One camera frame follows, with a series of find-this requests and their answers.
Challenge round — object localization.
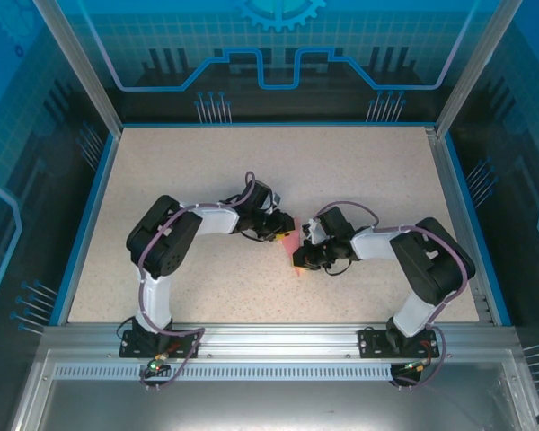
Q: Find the pink cloth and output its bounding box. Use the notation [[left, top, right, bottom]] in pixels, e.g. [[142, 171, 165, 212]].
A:
[[280, 216, 306, 277]]

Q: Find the grey metal tray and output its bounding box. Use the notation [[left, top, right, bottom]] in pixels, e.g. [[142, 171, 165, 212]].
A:
[[8, 349, 539, 431]]

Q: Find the connector with green light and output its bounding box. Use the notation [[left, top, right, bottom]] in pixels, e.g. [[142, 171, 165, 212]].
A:
[[402, 358, 433, 374], [146, 353, 171, 374]]

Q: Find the blue table edge strip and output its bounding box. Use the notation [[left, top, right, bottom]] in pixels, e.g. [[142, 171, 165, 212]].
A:
[[442, 134, 514, 327], [56, 132, 119, 327]]

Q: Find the aluminium mounting rail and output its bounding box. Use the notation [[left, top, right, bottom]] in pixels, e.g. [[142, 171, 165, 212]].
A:
[[42, 322, 520, 358]]

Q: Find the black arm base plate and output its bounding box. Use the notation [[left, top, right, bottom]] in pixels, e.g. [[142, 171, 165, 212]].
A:
[[119, 329, 204, 360], [358, 327, 439, 360]]

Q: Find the slotted grey cable duct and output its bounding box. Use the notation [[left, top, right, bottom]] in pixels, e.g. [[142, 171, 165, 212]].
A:
[[51, 364, 437, 380]]

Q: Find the aluminium side rail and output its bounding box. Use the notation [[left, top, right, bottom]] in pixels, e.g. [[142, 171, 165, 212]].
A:
[[424, 127, 496, 325]]

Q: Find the aluminium frame post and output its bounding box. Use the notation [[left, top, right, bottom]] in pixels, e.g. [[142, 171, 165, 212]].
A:
[[32, 0, 124, 136], [433, 0, 525, 138]]

